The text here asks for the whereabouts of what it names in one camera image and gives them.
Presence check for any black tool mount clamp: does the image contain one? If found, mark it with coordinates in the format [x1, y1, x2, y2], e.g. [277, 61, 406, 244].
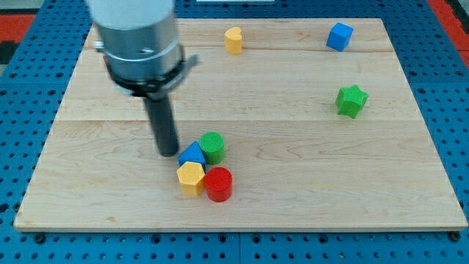
[103, 54, 199, 100]

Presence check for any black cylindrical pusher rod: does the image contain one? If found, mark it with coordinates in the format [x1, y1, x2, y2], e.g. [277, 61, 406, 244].
[144, 97, 179, 157]

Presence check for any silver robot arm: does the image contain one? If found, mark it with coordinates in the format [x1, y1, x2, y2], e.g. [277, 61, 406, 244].
[86, 0, 198, 157]

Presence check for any green star block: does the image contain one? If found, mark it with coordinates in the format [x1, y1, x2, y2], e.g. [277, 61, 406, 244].
[335, 84, 369, 119]

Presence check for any blue triangle block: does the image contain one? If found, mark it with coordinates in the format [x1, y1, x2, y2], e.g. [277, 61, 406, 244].
[178, 141, 206, 168]

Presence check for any green cylinder block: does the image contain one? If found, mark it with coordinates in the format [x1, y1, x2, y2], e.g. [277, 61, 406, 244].
[199, 131, 225, 165]

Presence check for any yellow hexagon block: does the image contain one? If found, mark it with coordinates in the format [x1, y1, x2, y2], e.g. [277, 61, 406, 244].
[177, 161, 205, 196]

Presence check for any red cylinder block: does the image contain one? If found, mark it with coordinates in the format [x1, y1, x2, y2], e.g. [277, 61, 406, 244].
[204, 167, 233, 202]

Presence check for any yellow heart block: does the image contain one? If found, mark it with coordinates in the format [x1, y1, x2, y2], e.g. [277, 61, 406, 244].
[224, 26, 243, 54]

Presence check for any wooden board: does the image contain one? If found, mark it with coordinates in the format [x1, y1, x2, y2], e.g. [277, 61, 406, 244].
[14, 18, 468, 232]

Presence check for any blue cube block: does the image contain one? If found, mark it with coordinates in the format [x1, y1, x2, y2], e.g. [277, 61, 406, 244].
[326, 22, 354, 51]

